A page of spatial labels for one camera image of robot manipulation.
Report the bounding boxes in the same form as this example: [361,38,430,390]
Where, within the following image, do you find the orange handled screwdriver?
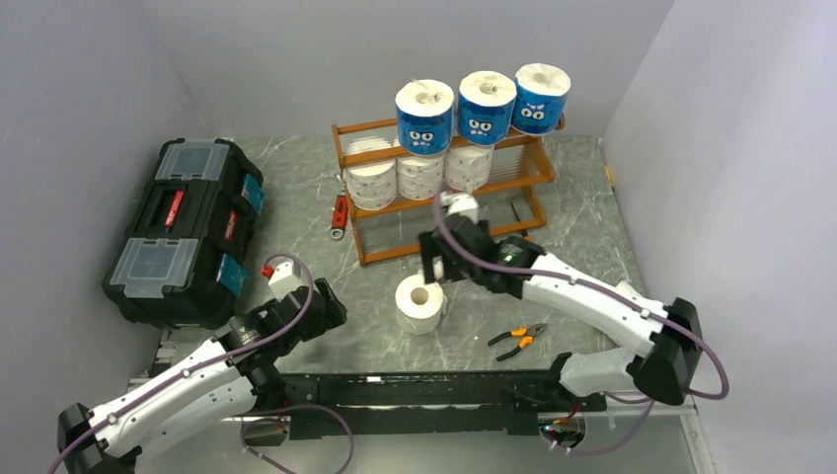
[509,202,532,242]

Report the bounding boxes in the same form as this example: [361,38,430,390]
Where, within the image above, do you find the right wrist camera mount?
[441,192,480,223]

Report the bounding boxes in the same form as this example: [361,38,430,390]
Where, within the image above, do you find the white floral paper roll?
[444,145,495,194]
[396,151,446,200]
[343,136,398,210]

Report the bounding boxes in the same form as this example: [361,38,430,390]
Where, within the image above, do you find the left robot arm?
[49,278,347,473]

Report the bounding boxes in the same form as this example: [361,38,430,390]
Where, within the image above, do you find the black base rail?
[249,369,606,440]

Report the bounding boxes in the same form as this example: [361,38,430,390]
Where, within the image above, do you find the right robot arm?
[418,214,704,410]

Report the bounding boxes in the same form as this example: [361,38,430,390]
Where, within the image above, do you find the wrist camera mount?
[441,192,480,223]
[262,259,308,301]

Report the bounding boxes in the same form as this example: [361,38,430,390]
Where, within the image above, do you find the plain white paper roll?
[394,273,448,335]

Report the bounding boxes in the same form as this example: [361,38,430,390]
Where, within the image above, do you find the blue paper roll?
[456,71,517,146]
[511,63,571,136]
[395,79,455,156]

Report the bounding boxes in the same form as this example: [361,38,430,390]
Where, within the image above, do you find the black plastic toolbox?
[102,138,266,330]

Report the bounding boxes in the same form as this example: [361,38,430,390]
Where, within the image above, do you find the orange wooden shelf rack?
[332,118,556,266]

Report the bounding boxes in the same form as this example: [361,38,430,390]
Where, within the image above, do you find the red handled wrench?
[330,194,348,240]

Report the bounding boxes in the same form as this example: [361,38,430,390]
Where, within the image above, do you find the orange handled pliers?
[487,323,548,361]

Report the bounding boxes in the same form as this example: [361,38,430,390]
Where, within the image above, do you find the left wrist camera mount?
[262,259,308,301]

